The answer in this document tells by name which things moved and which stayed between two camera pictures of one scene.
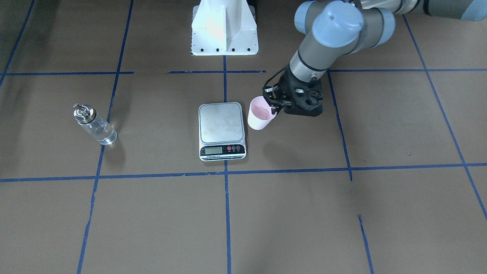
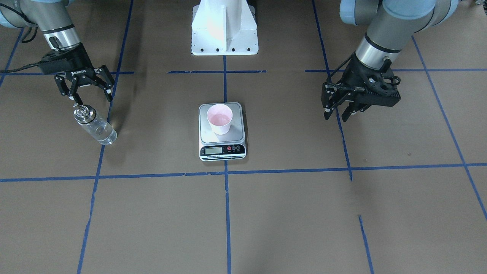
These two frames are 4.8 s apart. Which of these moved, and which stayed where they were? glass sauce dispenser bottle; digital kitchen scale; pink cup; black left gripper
Moved: black left gripper; pink cup
Stayed: digital kitchen scale; glass sauce dispenser bottle
